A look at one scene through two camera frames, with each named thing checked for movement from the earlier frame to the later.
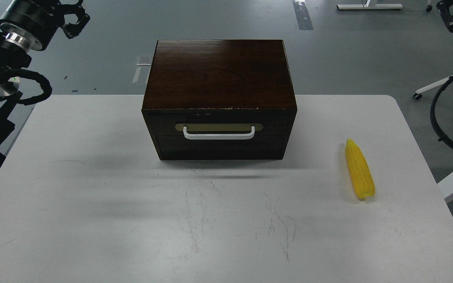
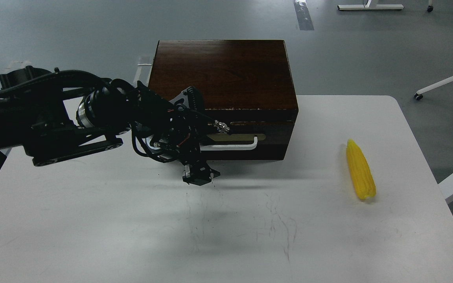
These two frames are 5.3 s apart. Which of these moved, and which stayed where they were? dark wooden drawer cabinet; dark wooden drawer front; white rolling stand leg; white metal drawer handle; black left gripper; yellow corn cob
Moved: white metal drawer handle; black left gripper
Stayed: dark wooden drawer cabinet; white rolling stand leg; dark wooden drawer front; yellow corn cob
